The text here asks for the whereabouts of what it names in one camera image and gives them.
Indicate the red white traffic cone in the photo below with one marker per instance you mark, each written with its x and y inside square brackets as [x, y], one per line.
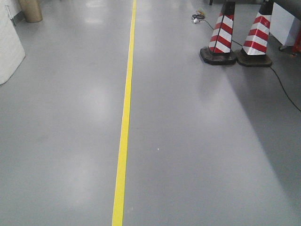
[218, 51]
[254, 49]

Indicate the white appliance on left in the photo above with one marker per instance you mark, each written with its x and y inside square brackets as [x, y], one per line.
[11, 50]

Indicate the brown cylindrical planter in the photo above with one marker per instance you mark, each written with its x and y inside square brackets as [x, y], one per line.
[31, 10]

